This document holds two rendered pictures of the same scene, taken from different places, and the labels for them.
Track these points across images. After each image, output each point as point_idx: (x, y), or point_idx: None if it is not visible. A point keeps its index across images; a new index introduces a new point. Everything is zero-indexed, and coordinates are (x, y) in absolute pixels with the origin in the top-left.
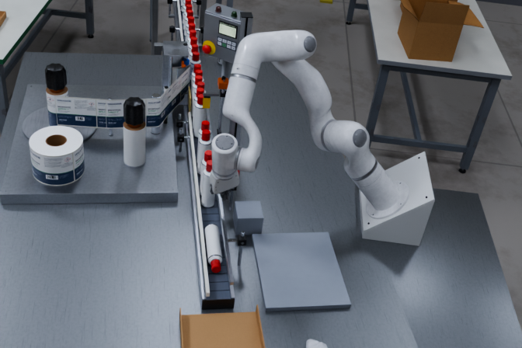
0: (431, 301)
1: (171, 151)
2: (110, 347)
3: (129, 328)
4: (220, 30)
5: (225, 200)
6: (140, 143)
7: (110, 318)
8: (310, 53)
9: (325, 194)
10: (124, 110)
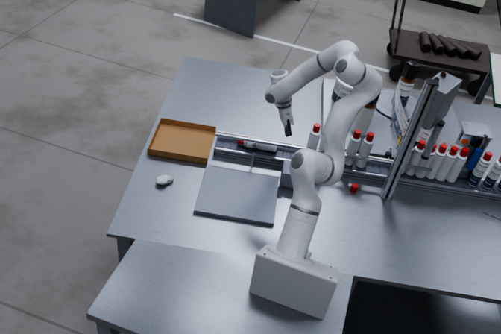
0: (182, 270)
1: (373, 151)
2: (202, 105)
3: (213, 113)
4: None
5: None
6: (358, 115)
7: (222, 108)
8: (336, 72)
9: (327, 244)
10: None
